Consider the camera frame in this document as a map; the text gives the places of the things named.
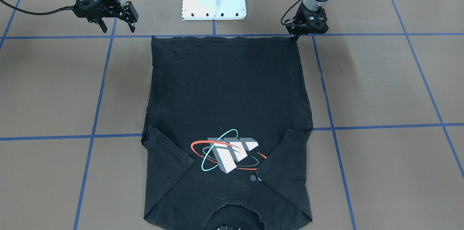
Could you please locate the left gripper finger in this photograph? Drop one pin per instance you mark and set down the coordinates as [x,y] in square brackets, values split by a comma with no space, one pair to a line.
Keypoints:
[294,37]

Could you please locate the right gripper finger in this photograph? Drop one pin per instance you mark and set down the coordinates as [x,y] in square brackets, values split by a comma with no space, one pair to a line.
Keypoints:
[102,25]
[131,23]

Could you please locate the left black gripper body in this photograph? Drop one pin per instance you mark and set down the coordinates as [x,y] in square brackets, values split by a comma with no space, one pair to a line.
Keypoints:
[296,32]

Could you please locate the black graphic t-shirt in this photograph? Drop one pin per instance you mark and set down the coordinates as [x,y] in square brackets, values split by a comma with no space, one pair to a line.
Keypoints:
[226,131]

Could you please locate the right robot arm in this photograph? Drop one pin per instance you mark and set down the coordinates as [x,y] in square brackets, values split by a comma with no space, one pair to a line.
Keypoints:
[94,11]

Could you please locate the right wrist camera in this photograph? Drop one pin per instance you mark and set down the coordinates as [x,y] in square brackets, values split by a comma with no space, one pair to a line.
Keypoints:
[129,11]

